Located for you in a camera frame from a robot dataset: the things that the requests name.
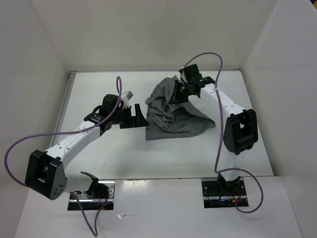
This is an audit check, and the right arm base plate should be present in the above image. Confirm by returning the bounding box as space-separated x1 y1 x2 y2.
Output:
201 178 249 209

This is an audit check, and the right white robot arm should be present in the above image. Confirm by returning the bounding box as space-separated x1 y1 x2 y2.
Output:
169 64 259 195

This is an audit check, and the aluminium table edge rail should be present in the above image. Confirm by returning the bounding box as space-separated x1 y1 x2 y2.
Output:
54 70 78 132

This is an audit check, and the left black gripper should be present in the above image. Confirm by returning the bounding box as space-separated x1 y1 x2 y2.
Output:
110 104 149 128

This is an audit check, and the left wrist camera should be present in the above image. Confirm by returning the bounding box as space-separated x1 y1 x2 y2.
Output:
121 91 133 107

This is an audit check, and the grey pleated skirt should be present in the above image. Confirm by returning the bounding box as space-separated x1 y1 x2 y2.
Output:
145 76 215 141

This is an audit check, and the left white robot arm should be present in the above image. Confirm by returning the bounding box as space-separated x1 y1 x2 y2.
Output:
25 91 148 200

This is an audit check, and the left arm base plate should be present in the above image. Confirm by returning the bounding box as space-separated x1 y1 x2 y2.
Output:
65 178 116 211

